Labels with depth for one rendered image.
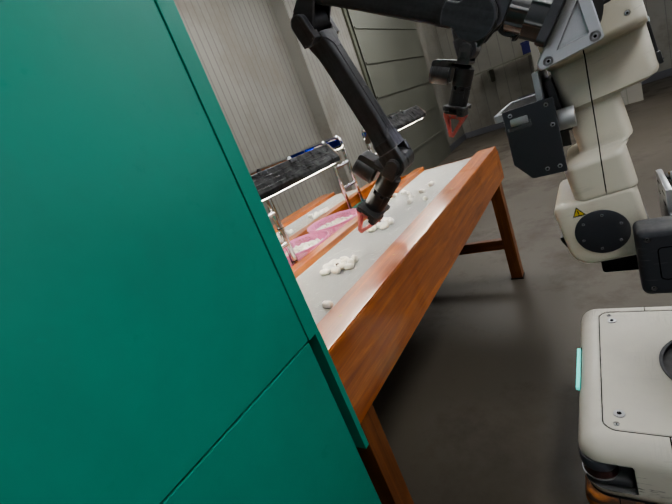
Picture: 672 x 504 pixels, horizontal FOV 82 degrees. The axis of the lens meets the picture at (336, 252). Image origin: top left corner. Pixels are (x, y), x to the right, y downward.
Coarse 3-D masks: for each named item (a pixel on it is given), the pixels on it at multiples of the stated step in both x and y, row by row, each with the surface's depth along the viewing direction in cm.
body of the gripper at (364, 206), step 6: (372, 192) 104; (372, 198) 104; (378, 198) 103; (384, 198) 102; (390, 198) 105; (360, 204) 105; (366, 204) 106; (372, 204) 104; (378, 204) 104; (384, 204) 104; (360, 210) 104; (366, 210) 104; (372, 210) 105; (378, 210) 105; (384, 210) 108; (372, 216) 103; (378, 216) 104
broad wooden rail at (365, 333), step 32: (480, 160) 188; (448, 192) 153; (480, 192) 173; (416, 224) 129; (448, 224) 135; (384, 256) 112; (416, 256) 111; (448, 256) 131; (352, 288) 99; (384, 288) 94; (416, 288) 108; (352, 320) 82; (384, 320) 92; (416, 320) 106; (352, 352) 80; (384, 352) 90; (352, 384) 79
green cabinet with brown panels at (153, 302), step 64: (0, 0) 37; (64, 0) 41; (128, 0) 47; (0, 64) 36; (64, 64) 40; (128, 64) 46; (192, 64) 53; (0, 128) 35; (64, 128) 40; (128, 128) 45; (192, 128) 52; (0, 192) 35; (64, 192) 39; (128, 192) 44; (192, 192) 51; (256, 192) 59; (0, 256) 34; (64, 256) 38; (128, 256) 43; (192, 256) 49; (256, 256) 58; (0, 320) 34; (64, 320) 37; (128, 320) 42; (192, 320) 48; (256, 320) 56; (0, 384) 33; (64, 384) 37; (128, 384) 41; (192, 384) 47; (256, 384) 55; (0, 448) 33; (64, 448) 36; (128, 448) 40; (192, 448) 46
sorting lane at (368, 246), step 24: (432, 168) 230; (456, 168) 204; (432, 192) 174; (384, 216) 166; (408, 216) 152; (360, 240) 145; (384, 240) 134; (360, 264) 121; (312, 288) 117; (336, 288) 110; (312, 312) 100
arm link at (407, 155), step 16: (304, 16) 86; (304, 32) 86; (320, 32) 87; (336, 32) 90; (304, 48) 88; (320, 48) 89; (336, 48) 89; (336, 64) 90; (352, 64) 91; (336, 80) 92; (352, 80) 90; (352, 96) 92; (368, 96) 91; (368, 112) 92; (368, 128) 94; (384, 128) 92; (384, 144) 93; (400, 144) 97; (384, 160) 96; (400, 160) 93
